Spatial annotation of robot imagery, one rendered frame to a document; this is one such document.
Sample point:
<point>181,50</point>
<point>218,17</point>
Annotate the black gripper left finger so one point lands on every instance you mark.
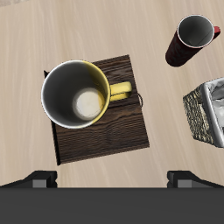
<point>40,178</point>

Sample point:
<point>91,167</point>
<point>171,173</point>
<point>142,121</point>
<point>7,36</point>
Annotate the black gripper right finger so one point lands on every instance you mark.
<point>182,178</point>

